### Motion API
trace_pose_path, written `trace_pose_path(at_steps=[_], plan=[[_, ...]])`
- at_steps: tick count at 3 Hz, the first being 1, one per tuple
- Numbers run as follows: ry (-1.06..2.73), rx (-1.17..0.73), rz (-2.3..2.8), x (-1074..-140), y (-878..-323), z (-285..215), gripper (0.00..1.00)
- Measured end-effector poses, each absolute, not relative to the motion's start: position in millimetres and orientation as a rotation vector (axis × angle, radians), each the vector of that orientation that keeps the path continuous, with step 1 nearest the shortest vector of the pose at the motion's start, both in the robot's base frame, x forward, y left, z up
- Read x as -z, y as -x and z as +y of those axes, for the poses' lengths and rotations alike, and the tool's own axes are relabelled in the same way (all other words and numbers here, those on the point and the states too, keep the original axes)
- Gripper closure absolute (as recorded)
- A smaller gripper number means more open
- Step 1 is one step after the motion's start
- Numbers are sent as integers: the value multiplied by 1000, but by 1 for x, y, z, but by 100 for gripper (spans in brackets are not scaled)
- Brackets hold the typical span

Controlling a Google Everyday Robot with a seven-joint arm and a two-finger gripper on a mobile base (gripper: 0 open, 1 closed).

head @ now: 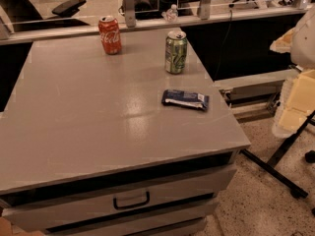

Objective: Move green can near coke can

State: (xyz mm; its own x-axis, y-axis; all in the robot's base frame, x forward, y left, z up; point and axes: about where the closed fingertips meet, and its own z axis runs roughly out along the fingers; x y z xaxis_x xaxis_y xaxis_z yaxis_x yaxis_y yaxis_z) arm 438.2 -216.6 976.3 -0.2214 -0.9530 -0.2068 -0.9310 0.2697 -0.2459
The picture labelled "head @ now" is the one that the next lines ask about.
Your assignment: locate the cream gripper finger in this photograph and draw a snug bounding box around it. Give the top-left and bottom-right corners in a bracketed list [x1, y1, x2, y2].
[272, 70, 315, 138]
[270, 29, 294, 53]

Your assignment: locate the green soda can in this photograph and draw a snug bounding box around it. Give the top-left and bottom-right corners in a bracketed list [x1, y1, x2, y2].
[164, 30, 187, 74]

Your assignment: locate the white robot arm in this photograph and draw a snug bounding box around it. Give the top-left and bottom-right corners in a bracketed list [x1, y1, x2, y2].
[270, 6, 315, 138]

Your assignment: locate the red coke can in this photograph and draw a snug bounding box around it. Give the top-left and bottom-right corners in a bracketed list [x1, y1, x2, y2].
[98, 16, 122, 55]

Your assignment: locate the black metal stand base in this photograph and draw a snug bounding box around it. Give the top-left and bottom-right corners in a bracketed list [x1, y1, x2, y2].
[240, 111, 315, 199]

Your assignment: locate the clear plastic water bottle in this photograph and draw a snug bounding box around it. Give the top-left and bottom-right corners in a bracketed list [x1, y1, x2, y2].
[161, 4, 178, 23]

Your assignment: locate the blue snack bar wrapper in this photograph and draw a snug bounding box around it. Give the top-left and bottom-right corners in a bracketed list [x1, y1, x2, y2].
[161, 89, 209, 111]

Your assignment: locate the grey lower drawer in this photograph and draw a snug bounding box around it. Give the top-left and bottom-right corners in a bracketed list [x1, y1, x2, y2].
[47, 194, 218, 236]

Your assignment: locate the grey drawer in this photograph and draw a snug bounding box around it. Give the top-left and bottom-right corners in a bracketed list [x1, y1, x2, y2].
[47, 194, 218, 236]
[3, 164, 236, 232]

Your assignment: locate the black office chair left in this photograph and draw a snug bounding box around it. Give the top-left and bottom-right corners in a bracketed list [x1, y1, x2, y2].
[0, 0, 88, 32]

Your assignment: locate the grey top drawer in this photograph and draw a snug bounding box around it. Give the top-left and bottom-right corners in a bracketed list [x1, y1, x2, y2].
[3, 164, 236, 232]

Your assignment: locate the grey metal rail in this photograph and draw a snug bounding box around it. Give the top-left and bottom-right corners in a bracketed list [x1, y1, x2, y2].
[214, 69, 298, 100]

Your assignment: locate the black hanging cable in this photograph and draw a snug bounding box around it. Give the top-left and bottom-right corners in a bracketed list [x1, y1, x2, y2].
[215, 8, 234, 81]

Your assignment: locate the metal post right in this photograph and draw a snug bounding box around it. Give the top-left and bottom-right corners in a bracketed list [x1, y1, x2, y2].
[197, 0, 212, 20]

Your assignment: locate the metal post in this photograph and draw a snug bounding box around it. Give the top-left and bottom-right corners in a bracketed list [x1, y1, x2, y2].
[197, 0, 212, 20]
[123, 0, 136, 28]

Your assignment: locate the metal post left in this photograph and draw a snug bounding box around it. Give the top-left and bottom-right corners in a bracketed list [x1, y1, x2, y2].
[123, 0, 136, 28]

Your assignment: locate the black drawer handle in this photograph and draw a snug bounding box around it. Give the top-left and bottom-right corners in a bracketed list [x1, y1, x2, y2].
[113, 191, 151, 210]

